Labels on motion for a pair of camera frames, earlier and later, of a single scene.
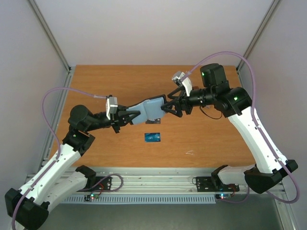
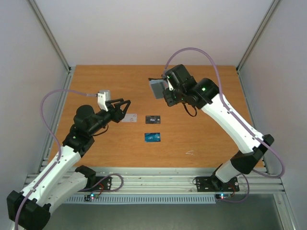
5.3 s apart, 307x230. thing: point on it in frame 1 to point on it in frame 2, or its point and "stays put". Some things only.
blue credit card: x=152 y=137 stays put
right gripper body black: x=184 y=102 to x=168 y=97
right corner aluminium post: x=256 y=36 stays put
